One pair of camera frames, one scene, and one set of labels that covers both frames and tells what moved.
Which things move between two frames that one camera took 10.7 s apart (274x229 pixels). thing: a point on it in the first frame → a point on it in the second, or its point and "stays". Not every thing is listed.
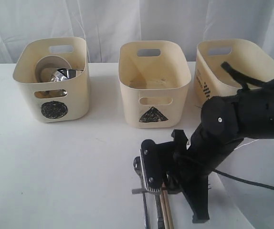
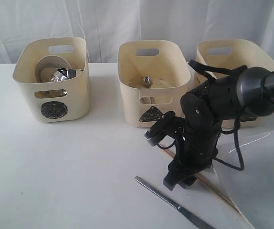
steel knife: (160, 218) → (185, 211)
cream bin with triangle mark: (155, 76) stays
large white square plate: (265, 161) stays
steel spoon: (138, 167) → (147, 81)
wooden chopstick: (169, 217) → (224, 197)
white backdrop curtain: (9, 25) stays
